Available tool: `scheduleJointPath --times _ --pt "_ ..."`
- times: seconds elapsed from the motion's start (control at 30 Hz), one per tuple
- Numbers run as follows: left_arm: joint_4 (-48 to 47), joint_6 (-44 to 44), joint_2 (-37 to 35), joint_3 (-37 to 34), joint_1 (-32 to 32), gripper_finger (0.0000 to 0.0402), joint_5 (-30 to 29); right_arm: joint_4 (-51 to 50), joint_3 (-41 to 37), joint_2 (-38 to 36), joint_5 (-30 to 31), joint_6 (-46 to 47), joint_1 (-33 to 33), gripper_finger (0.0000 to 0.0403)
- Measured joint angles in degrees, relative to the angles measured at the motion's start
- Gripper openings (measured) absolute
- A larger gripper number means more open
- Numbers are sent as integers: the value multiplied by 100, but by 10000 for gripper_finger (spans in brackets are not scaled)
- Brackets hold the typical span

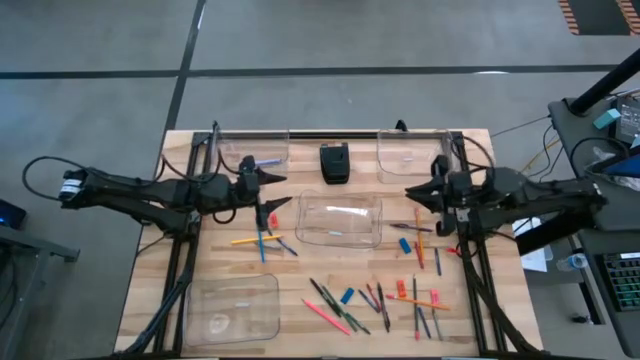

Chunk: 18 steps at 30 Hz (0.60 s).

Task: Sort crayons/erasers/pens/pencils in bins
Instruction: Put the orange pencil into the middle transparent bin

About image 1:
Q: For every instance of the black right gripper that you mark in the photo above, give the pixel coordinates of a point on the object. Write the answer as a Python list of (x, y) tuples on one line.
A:
[(462, 192)]

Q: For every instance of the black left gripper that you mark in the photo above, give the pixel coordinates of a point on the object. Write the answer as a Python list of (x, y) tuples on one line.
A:
[(246, 187)]

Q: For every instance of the red-orange eraser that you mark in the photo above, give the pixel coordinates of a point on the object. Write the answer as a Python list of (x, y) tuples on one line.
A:
[(273, 220)]

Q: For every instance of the orange pencil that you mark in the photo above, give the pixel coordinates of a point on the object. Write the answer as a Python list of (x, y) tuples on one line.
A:
[(425, 303), (419, 235)]

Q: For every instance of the dark blue pen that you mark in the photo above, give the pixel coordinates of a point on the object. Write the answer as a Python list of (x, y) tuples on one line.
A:
[(288, 248)]

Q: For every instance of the blue pencil with red end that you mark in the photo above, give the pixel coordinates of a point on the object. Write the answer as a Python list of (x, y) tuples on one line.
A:
[(261, 252)]

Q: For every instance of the clear plastic bin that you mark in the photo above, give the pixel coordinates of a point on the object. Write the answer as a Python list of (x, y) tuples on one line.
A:
[(340, 220), (272, 147), (232, 320), (410, 171)]

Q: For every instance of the green pen with dark cap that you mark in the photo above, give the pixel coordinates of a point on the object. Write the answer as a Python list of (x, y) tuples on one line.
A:
[(325, 298)]

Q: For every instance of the black pen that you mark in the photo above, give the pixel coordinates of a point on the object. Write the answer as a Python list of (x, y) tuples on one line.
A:
[(383, 307)]

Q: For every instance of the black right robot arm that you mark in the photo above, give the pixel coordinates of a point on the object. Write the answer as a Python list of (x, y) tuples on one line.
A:
[(540, 192)]

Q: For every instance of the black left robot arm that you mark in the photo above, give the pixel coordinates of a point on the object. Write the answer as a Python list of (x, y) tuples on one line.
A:
[(150, 192)]

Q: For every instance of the pale blue pen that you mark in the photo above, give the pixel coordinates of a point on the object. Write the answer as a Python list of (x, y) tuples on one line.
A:
[(268, 162)]

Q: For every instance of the blue eraser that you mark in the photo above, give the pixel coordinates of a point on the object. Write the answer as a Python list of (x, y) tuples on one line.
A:
[(404, 245), (347, 295)]

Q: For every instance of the black plastic device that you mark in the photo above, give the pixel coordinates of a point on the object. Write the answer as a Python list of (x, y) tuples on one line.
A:
[(334, 165)]

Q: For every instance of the pink eraser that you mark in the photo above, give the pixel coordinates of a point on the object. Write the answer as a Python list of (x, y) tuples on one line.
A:
[(435, 296)]

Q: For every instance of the white paper sheet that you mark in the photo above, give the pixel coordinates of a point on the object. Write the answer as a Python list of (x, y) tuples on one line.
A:
[(535, 257)]

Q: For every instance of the dark pencil with red end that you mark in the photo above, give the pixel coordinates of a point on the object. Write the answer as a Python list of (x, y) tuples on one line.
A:
[(415, 320)]

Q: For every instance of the grey pencil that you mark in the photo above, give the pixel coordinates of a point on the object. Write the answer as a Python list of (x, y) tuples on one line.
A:
[(437, 325)]

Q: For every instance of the dark grey side desk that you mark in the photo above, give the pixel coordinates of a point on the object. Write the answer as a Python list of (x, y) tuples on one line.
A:
[(565, 130)]

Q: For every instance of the green marker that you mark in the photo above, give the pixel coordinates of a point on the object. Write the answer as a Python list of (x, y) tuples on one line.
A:
[(360, 325)]

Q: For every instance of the clear water bottle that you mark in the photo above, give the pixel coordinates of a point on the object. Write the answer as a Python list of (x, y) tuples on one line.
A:
[(572, 262)]

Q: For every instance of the teal box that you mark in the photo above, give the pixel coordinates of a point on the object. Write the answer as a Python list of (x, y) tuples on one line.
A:
[(607, 119)]

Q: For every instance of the laptop with blue screen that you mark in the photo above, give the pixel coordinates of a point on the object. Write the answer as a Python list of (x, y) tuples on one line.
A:
[(622, 167)]

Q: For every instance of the small black floor object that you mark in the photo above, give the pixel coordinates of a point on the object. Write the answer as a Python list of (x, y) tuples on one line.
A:
[(581, 318)]

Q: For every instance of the black pole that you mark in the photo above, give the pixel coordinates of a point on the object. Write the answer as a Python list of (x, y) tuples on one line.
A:
[(605, 82)]

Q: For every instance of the black labelled box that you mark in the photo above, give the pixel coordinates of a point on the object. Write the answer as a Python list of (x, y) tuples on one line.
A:
[(627, 120)]

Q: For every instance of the grey metal desk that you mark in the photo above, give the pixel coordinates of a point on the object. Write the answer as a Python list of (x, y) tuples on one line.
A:
[(30, 250)]

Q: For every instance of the black device with blue light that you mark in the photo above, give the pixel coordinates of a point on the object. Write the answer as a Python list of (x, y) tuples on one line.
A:
[(11, 215)]

